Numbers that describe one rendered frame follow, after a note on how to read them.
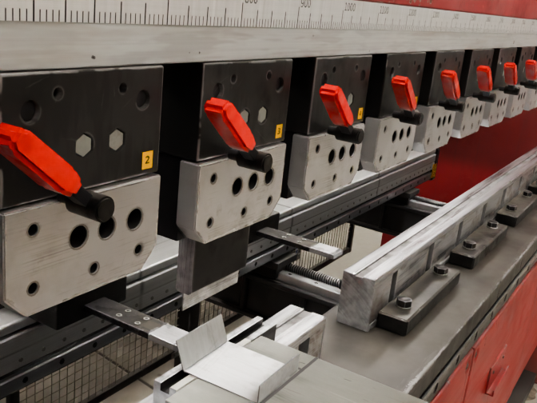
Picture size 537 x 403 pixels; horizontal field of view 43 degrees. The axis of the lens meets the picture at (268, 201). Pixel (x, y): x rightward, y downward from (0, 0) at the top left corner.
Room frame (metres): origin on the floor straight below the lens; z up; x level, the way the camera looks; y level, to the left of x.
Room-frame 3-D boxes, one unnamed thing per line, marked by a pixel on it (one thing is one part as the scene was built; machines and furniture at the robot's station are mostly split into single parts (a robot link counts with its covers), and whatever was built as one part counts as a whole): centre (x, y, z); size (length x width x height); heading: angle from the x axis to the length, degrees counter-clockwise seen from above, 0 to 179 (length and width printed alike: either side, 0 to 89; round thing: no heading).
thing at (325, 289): (1.39, 0.08, 0.81); 0.64 x 0.08 x 0.14; 60
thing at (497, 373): (1.49, -0.60, 0.59); 0.15 x 0.02 x 0.07; 150
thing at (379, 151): (1.01, -0.14, 1.26); 0.15 x 0.09 x 0.17; 150
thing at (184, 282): (0.68, 0.05, 1.13); 0.10 x 0.02 x 0.10; 150
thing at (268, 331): (0.71, 0.04, 0.99); 0.20 x 0.03 x 0.03; 150
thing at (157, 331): (0.77, 0.19, 1.01); 0.26 x 0.12 x 0.05; 60
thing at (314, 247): (1.12, -0.01, 1.01); 0.26 x 0.12 x 0.05; 60
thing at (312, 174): (0.83, -0.04, 1.26); 0.15 x 0.09 x 0.17; 150
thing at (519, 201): (1.87, -0.70, 0.89); 0.30 x 0.05 x 0.03; 150
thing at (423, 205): (2.04, -0.30, 0.81); 0.64 x 0.08 x 0.14; 60
